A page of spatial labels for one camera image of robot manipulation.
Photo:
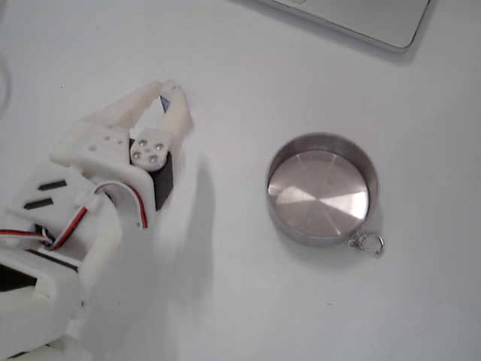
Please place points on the round metal bowl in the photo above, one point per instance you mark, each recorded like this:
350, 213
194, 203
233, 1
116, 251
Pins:
323, 192

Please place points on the small white and blue box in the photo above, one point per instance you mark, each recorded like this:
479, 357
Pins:
164, 102

